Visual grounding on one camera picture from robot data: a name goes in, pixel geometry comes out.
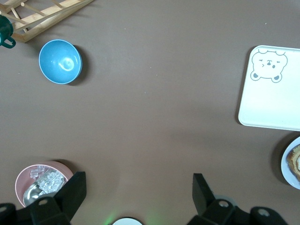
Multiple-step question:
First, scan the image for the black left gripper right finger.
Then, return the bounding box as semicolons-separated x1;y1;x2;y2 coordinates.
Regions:
189;172;237;225

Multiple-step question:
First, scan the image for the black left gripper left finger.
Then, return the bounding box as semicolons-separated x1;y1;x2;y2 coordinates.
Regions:
29;171;87;225

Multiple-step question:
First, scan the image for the white round plate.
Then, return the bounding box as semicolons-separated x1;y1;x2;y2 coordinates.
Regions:
280;135;300;190

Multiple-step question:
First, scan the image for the clear ice cubes pile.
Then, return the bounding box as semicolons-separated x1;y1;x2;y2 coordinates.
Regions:
30;165;66;195

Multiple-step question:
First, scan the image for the metal scoop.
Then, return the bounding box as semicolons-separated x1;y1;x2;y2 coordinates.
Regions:
23;172;67;208

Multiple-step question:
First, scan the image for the pink bowl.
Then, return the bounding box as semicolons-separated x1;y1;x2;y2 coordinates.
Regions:
14;160;75;209

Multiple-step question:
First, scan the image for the cream bear print tray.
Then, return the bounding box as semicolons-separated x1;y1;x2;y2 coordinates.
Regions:
237;45;300;132

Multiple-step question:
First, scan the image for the blue bowl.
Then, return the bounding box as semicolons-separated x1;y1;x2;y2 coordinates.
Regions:
38;39;83;85

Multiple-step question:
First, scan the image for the wooden cup rack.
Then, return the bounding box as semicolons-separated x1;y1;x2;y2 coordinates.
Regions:
0;0;96;44

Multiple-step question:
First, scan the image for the dark green cup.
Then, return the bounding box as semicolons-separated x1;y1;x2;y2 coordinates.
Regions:
0;14;17;50

